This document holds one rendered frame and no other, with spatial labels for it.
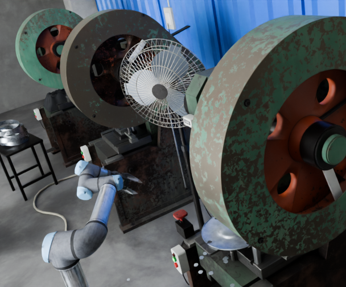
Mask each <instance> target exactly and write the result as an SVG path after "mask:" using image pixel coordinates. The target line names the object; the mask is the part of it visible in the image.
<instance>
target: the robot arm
mask: <svg viewBox="0 0 346 287"><path fill-rule="evenodd" d="M75 174H77V175H79V183H78V187H77V196H78V197H79V198H80V199H82V200H89V199H91V198H92V196H93V194H96V193H99V194H98V197H97V200H96V203H95V205H94V209H93V212H92V215H91V217H90V221H88V222H87V223H86V225H85V227H84V228H82V229H75V230H70V231H60V232H58V231H56V232H53V233H49V234H47V235H46V237H45V238H44V240H43V244H42V257H43V260H44V261H45V262H47V263H50V262H51V263H52V265H53V267H54V268H55V269H56V270H59V271H60V273H61V276H62V278H63V280H64V282H65V285H66V287H89V285H88V282H87V280H86V278H85V274H84V272H83V269H82V267H81V264H80V259H84V258H86V257H89V256H90V255H92V254H93V253H95V251H96V250H98V249H99V247H100V246H101V245H102V243H103V242H104V240H105V238H106V236H107V233H108V227H107V223H108V220H109V216H110V212H111V209H112V205H113V202H114V198H115V195H116V191H117V190H118V191H120V192H126V193H128V194H137V192H136V191H134V190H132V189H129V188H128V187H127V186H128V184H129V182H131V181H134V182H138V183H142V182H141V181H140V180H139V179H138V178H136V177H134V176H132V175H131V174H129V173H122V174H120V173H118V172H117V171H111V172H110V170H107V169H105V168H104V167H100V166H97V165H94V164H92V163H89V162H86V161H79V162H78V163H77V165H76V167H75Z"/></svg>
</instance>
